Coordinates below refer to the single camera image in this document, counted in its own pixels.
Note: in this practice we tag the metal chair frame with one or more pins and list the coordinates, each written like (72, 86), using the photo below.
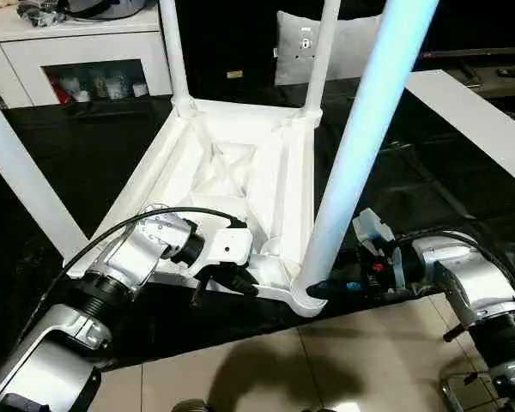
(468, 390)

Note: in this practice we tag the dark round appliance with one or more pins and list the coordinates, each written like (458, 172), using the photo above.
(94, 9)

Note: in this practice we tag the white glass-door cabinet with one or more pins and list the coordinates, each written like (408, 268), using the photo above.
(69, 56)

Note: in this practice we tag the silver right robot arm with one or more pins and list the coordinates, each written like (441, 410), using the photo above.
(481, 292)

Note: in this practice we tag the grey cushion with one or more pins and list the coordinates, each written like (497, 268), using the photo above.
(352, 47)

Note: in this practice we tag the white flat board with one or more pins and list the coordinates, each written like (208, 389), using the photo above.
(476, 120)

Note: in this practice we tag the black stand leg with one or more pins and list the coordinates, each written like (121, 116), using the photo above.
(455, 331)

